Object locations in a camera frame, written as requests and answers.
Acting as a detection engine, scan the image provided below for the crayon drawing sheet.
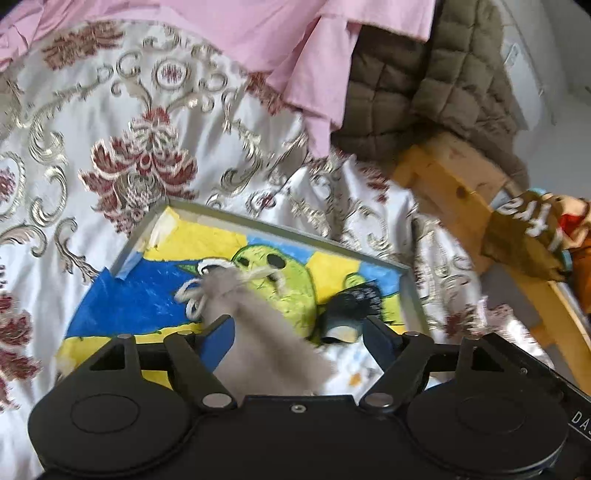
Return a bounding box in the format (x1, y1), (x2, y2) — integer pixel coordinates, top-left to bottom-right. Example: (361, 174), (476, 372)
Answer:
(56, 208), (407, 384)

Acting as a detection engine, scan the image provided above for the brown quilted jacket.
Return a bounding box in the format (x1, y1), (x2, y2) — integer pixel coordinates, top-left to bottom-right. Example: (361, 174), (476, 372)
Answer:
(332, 0), (532, 185)

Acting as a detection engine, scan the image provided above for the pink bed sheet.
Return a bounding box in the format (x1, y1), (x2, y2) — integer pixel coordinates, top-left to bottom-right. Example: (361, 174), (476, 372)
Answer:
(0, 0), (437, 158)

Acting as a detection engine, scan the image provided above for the black printed sock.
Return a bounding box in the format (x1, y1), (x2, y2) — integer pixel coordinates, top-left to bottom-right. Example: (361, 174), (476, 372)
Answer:
(321, 284), (384, 344)

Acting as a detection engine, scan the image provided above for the floral satin blanket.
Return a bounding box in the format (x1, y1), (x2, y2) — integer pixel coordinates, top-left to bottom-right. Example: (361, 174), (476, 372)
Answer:
(0, 18), (546, 462)

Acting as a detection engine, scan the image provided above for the light wooden furniture frame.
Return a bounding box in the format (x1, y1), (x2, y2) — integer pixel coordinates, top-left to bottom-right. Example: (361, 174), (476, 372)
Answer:
(392, 134), (591, 352)

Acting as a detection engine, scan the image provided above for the brown printed bag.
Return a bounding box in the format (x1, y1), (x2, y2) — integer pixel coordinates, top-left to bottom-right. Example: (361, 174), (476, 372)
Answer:
(480, 189), (573, 282)

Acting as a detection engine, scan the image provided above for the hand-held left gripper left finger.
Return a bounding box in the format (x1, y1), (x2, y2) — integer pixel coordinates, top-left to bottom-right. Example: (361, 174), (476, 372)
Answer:
(78, 315), (236, 412)

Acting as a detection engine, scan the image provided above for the beige drawstring pouch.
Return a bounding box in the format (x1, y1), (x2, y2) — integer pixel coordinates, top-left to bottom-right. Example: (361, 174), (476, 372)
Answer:
(175, 265), (338, 398)

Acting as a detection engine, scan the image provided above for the grey metal tray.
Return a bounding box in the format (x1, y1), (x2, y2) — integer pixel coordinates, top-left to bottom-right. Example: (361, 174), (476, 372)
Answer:
(55, 198), (432, 393)

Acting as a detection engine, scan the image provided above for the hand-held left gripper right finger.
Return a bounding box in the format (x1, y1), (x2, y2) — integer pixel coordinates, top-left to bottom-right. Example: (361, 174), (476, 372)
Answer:
(360, 315), (509, 412)

